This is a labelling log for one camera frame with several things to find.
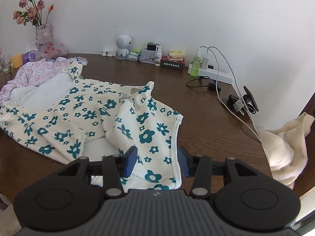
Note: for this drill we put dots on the clear drinking glass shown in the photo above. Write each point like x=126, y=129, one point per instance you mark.
x=6, y=63

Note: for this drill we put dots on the phone on black stand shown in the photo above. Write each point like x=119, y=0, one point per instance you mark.
x=244, y=104

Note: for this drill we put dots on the white power strip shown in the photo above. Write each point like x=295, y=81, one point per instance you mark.
x=216, y=75

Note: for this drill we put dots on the white spray bottle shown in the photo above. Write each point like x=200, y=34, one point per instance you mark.
x=158, y=56

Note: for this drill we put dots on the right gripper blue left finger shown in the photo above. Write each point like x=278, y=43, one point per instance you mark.
x=115, y=167

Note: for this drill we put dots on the pink wrapped vase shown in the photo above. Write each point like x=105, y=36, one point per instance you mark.
x=43, y=34

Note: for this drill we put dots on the white robot figurine speaker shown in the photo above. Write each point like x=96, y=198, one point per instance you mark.
x=123, y=43

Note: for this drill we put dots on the cream teal flower dress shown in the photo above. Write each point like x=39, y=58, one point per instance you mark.
x=70, y=116

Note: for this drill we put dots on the yellow plastic cup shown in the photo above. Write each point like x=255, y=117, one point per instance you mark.
x=17, y=61

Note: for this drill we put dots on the white tissue paper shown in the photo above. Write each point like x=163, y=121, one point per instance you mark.
x=30, y=46

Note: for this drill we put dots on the cream cloth on chair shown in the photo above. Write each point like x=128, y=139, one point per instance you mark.
x=286, y=149

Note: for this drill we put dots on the black red flat box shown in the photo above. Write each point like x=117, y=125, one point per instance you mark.
x=170, y=64

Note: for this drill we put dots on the dried pink rose bouquet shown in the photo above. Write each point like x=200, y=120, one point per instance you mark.
x=32, y=12

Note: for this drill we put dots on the green liquid bottle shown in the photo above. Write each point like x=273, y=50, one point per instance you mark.
x=196, y=63

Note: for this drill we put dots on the green white small boxes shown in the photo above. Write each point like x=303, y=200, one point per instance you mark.
x=134, y=55

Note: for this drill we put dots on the purple tissue pack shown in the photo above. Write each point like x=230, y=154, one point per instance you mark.
x=32, y=56

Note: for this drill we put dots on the pink floral dress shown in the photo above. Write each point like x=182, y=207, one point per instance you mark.
x=34, y=74

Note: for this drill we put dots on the grey printed tin box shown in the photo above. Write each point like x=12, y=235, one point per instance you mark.
x=147, y=56

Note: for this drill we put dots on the red printed plastic bag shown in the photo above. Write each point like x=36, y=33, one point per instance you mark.
x=54, y=49

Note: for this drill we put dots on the yellow sticky notes stack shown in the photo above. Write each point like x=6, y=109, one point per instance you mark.
x=176, y=56

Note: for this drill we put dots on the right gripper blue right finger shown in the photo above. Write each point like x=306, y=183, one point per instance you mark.
x=200, y=168

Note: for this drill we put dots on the black small box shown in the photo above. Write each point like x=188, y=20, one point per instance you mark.
x=152, y=46

